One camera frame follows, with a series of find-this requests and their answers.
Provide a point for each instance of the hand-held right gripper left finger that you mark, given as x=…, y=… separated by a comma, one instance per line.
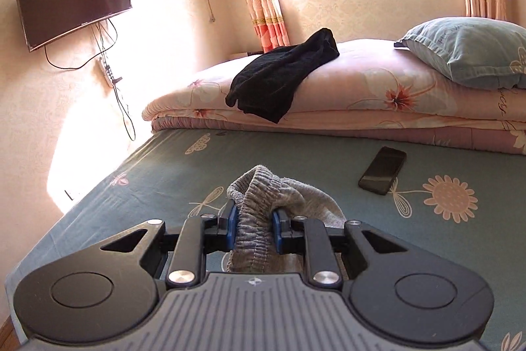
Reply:
x=232, y=223

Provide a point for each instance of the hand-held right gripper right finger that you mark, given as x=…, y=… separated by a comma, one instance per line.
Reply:
x=276, y=227

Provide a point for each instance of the grey pants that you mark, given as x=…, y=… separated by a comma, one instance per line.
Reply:
x=254, y=186

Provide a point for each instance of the teal printed bed sheet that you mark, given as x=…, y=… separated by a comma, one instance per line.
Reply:
x=164, y=170

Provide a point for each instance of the black smartphone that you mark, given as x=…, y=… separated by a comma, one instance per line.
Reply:
x=382, y=170

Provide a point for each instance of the black garment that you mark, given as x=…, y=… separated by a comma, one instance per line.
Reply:
x=279, y=79

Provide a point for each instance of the folded pink floral quilt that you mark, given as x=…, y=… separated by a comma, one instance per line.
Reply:
x=370, y=88

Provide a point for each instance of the plump teal pillow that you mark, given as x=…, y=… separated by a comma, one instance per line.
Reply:
x=464, y=46

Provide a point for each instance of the wall-mounted television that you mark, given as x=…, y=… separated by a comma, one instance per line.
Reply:
x=74, y=1

